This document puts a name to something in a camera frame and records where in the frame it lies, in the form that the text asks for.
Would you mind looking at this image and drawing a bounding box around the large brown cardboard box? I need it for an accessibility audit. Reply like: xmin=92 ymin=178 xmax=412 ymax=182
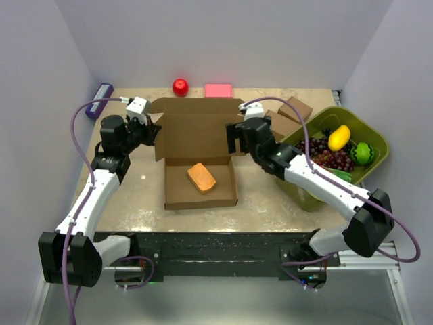
xmin=149 ymin=97 xmax=243 ymax=210

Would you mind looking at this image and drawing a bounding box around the small brown box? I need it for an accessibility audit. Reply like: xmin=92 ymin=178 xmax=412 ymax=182
xmin=277 ymin=96 xmax=313 ymax=124
xmin=265 ymin=110 xmax=300 ymax=142

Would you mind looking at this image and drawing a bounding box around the purple grapes bunch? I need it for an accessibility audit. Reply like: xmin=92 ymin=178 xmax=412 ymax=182
xmin=309 ymin=137 xmax=355 ymax=172

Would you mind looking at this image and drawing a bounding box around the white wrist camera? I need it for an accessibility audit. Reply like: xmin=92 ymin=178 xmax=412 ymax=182
xmin=120 ymin=97 xmax=151 ymax=125
xmin=238 ymin=102 xmax=265 ymax=121

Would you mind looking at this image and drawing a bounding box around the small brown box left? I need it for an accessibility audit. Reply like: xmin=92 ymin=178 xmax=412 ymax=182
xmin=265 ymin=110 xmax=300 ymax=142

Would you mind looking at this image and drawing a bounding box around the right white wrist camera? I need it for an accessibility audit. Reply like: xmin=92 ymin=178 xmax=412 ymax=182
xmin=238 ymin=102 xmax=265 ymax=121

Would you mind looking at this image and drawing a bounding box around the orange sponge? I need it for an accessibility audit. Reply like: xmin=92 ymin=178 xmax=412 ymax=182
xmin=187 ymin=162 xmax=217 ymax=194

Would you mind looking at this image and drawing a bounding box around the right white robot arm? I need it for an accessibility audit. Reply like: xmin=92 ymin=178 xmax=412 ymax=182
xmin=226 ymin=117 xmax=394 ymax=266

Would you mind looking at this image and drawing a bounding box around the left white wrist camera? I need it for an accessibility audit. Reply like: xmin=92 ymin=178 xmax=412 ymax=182
xmin=120 ymin=97 xmax=151 ymax=125

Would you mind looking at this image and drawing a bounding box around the purple flat box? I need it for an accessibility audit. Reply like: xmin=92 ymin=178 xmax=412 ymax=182
xmin=85 ymin=83 xmax=114 ymax=121

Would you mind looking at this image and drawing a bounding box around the red apple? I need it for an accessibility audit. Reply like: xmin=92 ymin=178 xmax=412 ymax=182
xmin=172 ymin=79 xmax=189 ymax=97

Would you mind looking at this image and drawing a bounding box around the yellow mango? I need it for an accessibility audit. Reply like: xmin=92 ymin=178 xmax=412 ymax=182
xmin=328 ymin=125 xmax=351 ymax=152

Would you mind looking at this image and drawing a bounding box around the olive green plastic bin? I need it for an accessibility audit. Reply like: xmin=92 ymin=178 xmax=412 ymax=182
xmin=274 ymin=106 xmax=389 ymax=212

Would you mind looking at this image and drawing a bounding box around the pink flat box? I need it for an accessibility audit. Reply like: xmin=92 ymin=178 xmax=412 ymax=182
xmin=204 ymin=83 xmax=233 ymax=98

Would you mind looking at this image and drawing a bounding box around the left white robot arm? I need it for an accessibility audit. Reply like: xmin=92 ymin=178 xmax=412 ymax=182
xmin=38 ymin=113 xmax=161 ymax=287

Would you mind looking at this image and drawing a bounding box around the toy watermelon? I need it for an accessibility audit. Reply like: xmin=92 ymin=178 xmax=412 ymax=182
xmin=350 ymin=142 xmax=375 ymax=165

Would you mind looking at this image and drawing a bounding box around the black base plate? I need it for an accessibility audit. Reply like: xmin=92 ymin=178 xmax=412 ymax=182
xmin=114 ymin=232 xmax=350 ymax=286

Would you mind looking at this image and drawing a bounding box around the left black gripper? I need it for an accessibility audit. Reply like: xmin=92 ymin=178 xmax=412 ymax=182
xmin=122 ymin=115 xmax=162 ymax=155

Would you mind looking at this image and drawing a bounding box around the small brown box right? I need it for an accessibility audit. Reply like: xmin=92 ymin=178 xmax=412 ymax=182
xmin=277 ymin=96 xmax=313 ymax=124

